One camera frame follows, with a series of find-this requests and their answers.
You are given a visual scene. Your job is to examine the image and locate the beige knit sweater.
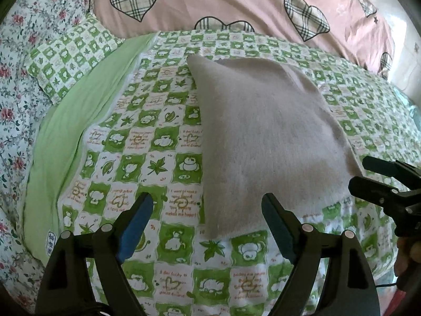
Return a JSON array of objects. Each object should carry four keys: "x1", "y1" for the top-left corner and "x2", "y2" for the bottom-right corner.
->
[{"x1": 187, "y1": 55, "x2": 363, "y2": 240}]

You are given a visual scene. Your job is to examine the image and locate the person's right hand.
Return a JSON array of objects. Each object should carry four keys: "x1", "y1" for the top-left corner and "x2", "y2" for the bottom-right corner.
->
[{"x1": 394, "y1": 238, "x2": 414, "y2": 277}]

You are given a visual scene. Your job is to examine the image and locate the green white checkered bedsheet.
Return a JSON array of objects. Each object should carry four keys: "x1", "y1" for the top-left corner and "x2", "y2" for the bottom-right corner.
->
[{"x1": 24, "y1": 17, "x2": 420, "y2": 315}]

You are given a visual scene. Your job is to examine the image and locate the pink quilt with plaid hearts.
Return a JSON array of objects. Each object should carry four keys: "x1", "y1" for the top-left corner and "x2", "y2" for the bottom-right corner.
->
[{"x1": 93, "y1": 0, "x2": 394, "y2": 77}]

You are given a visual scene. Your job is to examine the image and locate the floral white quilt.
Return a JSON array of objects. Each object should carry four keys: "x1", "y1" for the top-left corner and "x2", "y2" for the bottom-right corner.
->
[{"x1": 1, "y1": 0, "x2": 91, "y2": 312}]

